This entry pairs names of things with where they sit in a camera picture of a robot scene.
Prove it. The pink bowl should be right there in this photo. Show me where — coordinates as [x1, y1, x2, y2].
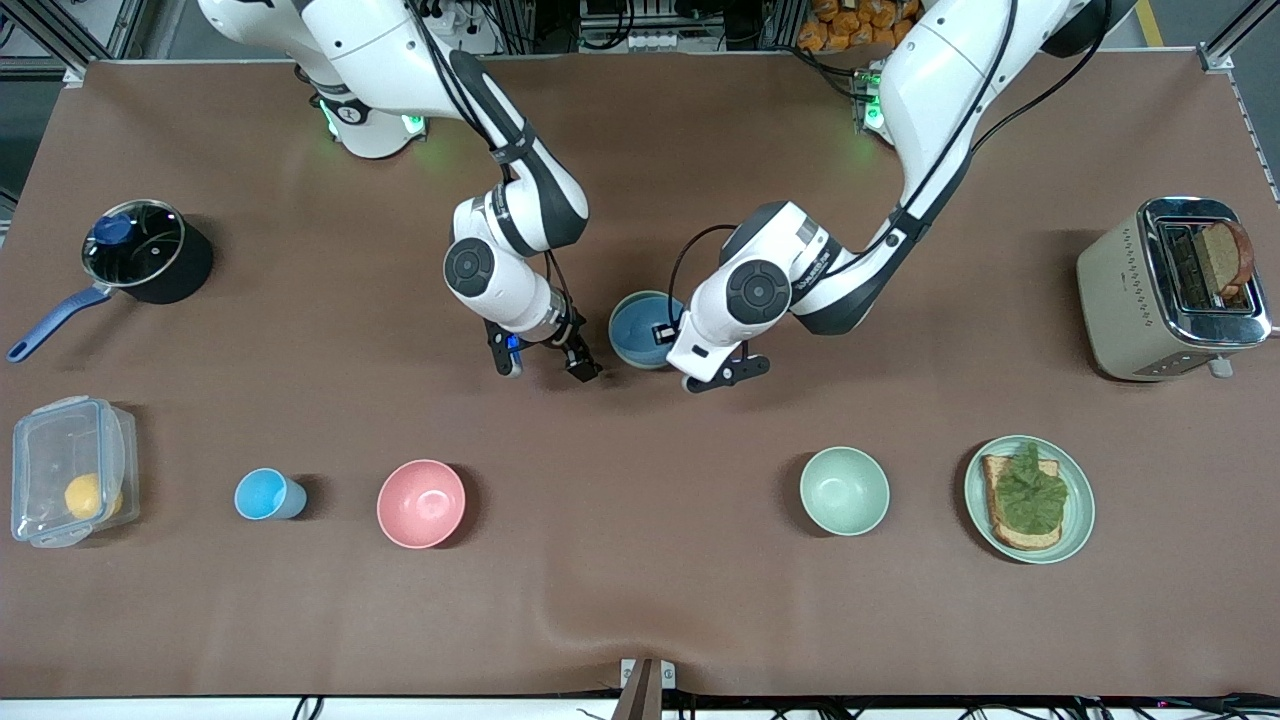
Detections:
[376, 459, 467, 550]

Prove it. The light green bowl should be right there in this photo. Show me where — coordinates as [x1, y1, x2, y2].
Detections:
[608, 290, 693, 371]
[799, 446, 891, 537]

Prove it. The glass pot lid blue knob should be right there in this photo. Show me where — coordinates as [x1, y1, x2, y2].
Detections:
[83, 200, 186, 288]

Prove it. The blue bowl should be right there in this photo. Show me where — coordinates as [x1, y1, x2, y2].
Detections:
[611, 293, 687, 367]

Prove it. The black pot with blue handle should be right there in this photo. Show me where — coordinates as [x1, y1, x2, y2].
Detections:
[8, 198, 214, 363]

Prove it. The green lettuce leaf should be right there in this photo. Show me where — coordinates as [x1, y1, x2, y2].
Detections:
[993, 441, 1069, 536]

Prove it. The brown table cloth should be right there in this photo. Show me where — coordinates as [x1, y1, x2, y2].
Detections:
[0, 50, 1280, 699]

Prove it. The yellow lemon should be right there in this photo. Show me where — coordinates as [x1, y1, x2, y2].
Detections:
[64, 473, 124, 521]

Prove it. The dark toast slice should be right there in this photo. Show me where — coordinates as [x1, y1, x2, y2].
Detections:
[1195, 220, 1255, 299]

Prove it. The brown bread slice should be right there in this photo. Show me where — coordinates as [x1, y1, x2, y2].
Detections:
[981, 455, 1064, 551]

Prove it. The bag of orange snacks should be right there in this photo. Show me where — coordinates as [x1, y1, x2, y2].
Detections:
[797, 0, 926, 53]

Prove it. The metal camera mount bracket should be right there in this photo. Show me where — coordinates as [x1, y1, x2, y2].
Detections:
[620, 657, 676, 720]

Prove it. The blue cup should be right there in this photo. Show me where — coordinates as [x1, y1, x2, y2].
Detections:
[234, 467, 308, 522]

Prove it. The clear plastic lidded container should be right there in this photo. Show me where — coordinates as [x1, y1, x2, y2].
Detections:
[10, 396, 140, 549]

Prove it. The light green plate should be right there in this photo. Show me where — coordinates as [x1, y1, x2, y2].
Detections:
[964, 435, 1096, 565]

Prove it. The beige metal toaster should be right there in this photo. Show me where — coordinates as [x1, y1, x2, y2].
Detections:
[1076, 197, 1273, 382]

